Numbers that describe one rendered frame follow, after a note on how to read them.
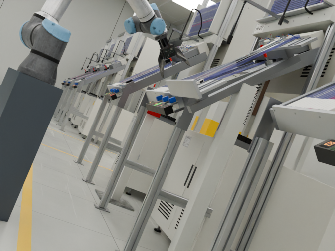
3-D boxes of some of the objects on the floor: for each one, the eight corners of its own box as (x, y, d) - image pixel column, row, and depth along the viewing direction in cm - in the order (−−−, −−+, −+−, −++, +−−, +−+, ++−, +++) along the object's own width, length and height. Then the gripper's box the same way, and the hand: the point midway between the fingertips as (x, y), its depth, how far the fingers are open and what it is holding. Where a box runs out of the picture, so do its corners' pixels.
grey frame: (122, 257, 191) (296, -157, 194) (97, 206, 266) (224, -92, 268) (232, 292, 208) (392, -90, 210) (180, 235, 282) (298, -47, 285)
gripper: (142, 43, 219) (159, 81, 223) (180, 26, 219) (196, 64, 224) (142, 43, 227) (158, 79, 232) (178, 27, 228) (193, 63, 232)
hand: (176, 71), depth 231 cm, fingers open, 14 cm apart
